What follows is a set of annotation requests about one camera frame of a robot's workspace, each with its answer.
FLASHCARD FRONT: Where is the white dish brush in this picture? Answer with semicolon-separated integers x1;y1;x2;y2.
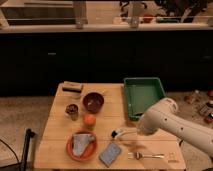
111;129;136;139

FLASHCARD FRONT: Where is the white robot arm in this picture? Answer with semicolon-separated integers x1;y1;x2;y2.
136;98;213;157

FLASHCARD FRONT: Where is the purple bowl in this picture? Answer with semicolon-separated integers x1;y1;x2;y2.
82;92;104;114

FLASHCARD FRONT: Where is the wooden block brush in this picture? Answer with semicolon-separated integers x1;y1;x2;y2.
62;81;83;93

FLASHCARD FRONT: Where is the silver fork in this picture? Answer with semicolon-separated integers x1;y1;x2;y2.
128;152;164;160

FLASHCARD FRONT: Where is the blue sponge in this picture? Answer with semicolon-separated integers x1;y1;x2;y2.
99;142;121;167

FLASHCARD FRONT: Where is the orange plate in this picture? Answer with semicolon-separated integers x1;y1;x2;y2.
66;131;97;162

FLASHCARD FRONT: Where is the green plastic tray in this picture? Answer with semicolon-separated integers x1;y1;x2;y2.
124;77;166;121

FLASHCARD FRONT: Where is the orange fruit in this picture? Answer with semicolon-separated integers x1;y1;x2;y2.
83;114;96;128

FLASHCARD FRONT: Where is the grey cloth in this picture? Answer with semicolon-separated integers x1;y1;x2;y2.
73;134;95;157

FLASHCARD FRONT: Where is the small metal cup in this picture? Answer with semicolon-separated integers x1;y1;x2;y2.
65;104;78;121

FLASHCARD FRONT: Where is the black stand post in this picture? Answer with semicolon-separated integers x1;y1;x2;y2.
20;129;35;171

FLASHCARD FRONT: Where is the black cable left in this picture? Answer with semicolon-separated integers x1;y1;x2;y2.
0;138;21;168

